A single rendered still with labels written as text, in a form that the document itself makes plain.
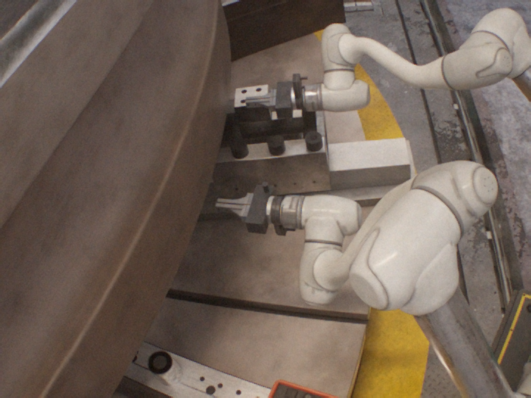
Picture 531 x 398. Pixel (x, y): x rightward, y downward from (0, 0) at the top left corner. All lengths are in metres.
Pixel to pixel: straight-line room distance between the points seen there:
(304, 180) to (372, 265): 1.33
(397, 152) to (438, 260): 1.47
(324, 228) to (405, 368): 1.04
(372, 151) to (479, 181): 1.44
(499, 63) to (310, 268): 0.71
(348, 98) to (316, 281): 0.63
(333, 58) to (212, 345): 1.11
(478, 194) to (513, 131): 2.24
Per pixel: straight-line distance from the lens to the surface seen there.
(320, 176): 2.21
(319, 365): 2.07
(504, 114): 3.31
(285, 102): 1.84
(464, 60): 1.47
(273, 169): 2.18
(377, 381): 2.36
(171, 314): 2.28
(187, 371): 1.73
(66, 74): 1.17
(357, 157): 2.38
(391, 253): 0.92
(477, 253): 2.67
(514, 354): 2.11
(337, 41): 1.83
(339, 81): 1.83
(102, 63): 1.27
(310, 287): 1.49
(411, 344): 2.43
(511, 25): 1.59
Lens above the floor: 2.22
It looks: 50 degrees down
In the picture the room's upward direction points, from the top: 15 degrees counter-clockwise
